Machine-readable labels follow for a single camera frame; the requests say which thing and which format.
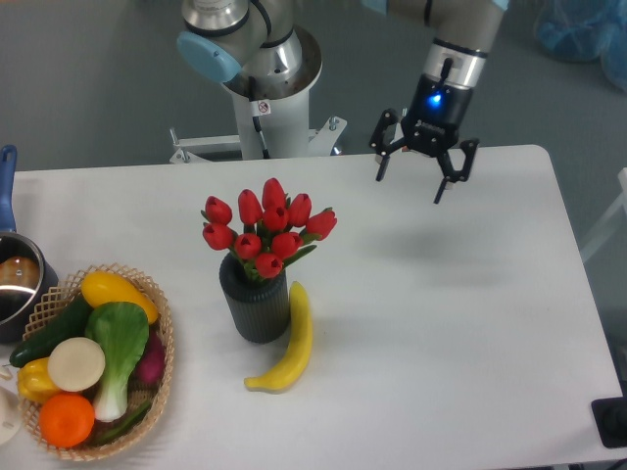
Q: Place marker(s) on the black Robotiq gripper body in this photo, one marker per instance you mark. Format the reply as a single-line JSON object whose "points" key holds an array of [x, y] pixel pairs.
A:
{"points": [[431, 125]]}

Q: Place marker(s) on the red tulip bouquet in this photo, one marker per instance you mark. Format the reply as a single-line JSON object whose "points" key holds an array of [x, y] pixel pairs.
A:
{"points": [[277, 230]]}

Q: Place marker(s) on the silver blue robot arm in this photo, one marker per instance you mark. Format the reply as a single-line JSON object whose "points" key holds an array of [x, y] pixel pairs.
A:
{"points": [[268, 64]]}

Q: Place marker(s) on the dark grey ribbed vase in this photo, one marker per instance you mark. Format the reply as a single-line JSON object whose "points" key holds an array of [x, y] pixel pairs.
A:
{"points": [[260, 312]]}

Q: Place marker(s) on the blue plastic bag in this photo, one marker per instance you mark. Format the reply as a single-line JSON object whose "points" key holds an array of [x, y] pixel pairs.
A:
{"points": [[585, 32]]}

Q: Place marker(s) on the yellow banana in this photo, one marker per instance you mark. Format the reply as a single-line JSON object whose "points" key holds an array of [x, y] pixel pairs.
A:
{"points": [[288, 370]]}

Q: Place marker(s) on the black device at edge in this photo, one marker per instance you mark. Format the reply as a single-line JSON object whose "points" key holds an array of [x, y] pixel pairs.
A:
{"points": [[610, 419]]}

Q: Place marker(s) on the yellow squash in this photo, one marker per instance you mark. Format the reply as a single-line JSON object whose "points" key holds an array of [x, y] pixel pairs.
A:
{"points": [[103, 287]]}

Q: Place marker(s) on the purple sweet potato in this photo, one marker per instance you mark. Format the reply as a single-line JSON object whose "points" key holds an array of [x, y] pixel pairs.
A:
{"points": [[151, 366]]}

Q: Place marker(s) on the green bok choy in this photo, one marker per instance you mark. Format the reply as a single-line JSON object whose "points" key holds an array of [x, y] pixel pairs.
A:
{"points": [[121, 329]]}

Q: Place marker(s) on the woven wicker basket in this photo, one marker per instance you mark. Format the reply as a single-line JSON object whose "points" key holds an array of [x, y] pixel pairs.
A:
{"points": [[152, 398]]}

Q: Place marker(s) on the dark green cucumber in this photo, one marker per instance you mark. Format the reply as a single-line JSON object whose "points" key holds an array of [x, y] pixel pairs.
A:
{"points": [[69, 323]]}

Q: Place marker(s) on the green chili pepper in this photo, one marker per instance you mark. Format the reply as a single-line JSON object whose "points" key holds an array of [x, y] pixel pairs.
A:
{"points": [[128, 422]]}

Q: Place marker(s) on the cream round disc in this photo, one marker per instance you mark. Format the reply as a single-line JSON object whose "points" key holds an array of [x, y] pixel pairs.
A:
{"points": [[76, 364]]}

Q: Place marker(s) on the orange fruit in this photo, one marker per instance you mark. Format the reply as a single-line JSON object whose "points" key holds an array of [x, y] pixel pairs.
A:
{"points": [[66, 420]]}

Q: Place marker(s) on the yellow bell pepper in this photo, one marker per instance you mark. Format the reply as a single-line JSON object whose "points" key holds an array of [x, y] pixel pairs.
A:
{"points": [[34, 382]]}

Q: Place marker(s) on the small garlic clove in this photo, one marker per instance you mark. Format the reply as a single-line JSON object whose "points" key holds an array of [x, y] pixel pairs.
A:
{"points": [[5, 373]]}

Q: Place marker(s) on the white frame at right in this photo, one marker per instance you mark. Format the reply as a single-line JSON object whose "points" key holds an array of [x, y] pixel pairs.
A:
{"points": [[607, 224]]}

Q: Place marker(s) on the blue handled saucepan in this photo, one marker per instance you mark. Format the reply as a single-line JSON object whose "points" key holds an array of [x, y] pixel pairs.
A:
{"points": [[26, 274]]}

